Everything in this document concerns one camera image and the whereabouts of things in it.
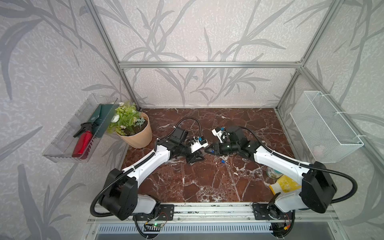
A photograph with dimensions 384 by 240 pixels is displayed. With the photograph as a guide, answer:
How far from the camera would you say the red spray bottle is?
22.4 inches

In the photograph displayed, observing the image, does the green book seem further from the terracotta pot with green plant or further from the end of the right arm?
the end of the right arm

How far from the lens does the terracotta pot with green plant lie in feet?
2.53

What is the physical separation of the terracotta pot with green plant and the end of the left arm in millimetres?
274

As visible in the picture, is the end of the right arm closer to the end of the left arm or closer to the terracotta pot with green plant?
the end of the left arm

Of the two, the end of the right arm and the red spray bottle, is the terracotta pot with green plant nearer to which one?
the red spray bottle

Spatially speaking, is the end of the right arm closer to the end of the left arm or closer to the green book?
the end of the left arm

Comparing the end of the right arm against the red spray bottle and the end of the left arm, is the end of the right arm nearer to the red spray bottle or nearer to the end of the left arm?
the end of the left arm

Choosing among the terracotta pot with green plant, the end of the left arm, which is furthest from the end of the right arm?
the terracotta pot with green plant

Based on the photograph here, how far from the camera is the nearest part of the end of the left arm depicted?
0.61 meters

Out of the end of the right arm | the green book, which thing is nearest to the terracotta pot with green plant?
the green book

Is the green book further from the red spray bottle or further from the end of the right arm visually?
the end of the right arm

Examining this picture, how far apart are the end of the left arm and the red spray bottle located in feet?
0.92

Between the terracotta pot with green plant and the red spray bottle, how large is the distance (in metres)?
0.10

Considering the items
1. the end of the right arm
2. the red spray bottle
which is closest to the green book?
the red spray bottle
